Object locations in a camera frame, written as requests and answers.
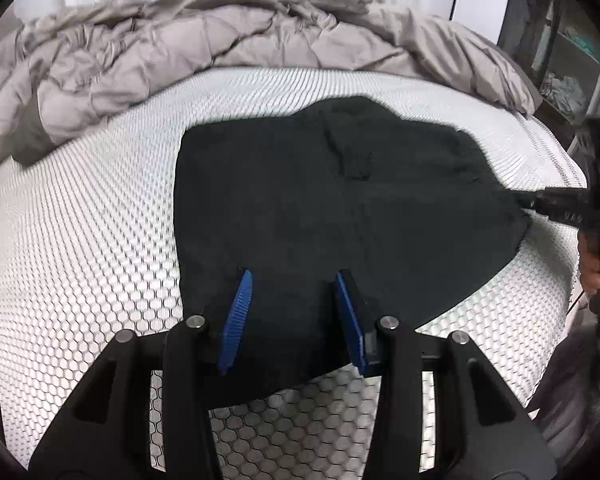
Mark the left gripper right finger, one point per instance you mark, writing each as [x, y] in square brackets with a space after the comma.
[359, 327]

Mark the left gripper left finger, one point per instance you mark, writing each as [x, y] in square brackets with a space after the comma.
[235, 322]

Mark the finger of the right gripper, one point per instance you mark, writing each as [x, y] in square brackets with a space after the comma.
[532, 200]

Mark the black pants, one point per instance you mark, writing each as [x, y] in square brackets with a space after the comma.
[412, 210]

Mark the right hand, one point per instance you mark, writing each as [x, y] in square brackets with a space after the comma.
[589, 266]

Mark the dark open shelf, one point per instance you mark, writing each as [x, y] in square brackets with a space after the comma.
[558, 47]

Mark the white honeycomb mattress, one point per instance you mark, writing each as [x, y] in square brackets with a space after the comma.
[87, 248]

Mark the grey comforter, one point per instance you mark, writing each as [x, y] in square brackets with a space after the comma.
[72, 70]

